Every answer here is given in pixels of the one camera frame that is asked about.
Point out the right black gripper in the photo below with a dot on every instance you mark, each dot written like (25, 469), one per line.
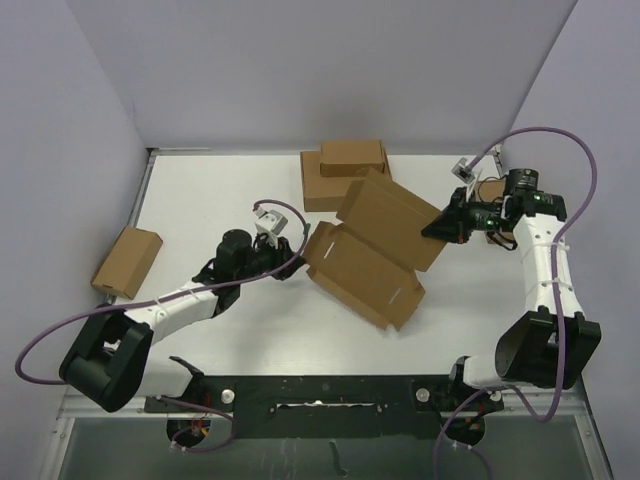
(453, 226)

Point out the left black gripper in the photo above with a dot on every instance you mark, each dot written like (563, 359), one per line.
(281, 254)

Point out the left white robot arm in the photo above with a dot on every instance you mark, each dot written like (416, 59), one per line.
(108, 358)

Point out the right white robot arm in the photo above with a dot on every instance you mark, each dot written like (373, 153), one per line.
(551, 343)

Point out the large closed cardboard box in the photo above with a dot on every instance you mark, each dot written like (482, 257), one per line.
(324, 194)

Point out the small closed cardboard box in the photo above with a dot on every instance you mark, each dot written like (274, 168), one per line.
(349, 158)

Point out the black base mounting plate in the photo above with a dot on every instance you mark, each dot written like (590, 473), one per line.
(344, 407)

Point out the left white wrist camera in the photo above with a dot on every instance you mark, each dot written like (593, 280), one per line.
(269, 224)

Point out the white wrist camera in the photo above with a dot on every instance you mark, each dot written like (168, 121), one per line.
(469, 175)
(269, 224)

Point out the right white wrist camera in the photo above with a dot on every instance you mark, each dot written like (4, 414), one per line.
(469, 175)

